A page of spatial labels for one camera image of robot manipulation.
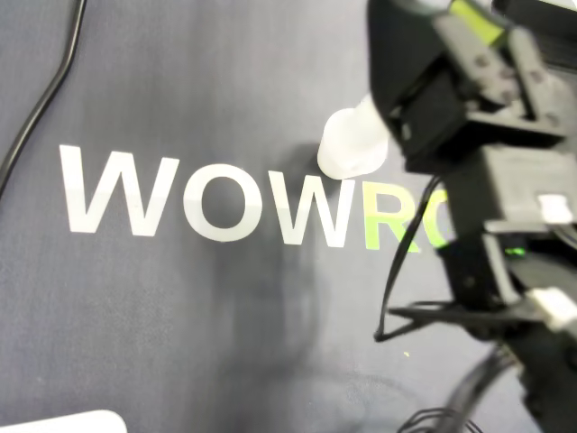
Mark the white flat rounded object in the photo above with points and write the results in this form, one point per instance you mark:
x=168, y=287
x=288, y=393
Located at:
x=90, y=424

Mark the translucent white plastic cup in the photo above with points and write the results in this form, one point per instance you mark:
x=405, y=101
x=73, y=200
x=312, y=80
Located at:
x=347, y=149

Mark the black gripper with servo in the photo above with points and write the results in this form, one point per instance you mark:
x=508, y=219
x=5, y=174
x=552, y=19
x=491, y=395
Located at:
x=433, y=122

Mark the white plastic cylinder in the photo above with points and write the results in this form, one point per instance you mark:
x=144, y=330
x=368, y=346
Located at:
x=366, y=113

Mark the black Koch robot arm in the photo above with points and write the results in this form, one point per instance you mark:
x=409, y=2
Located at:
x=514, y=180

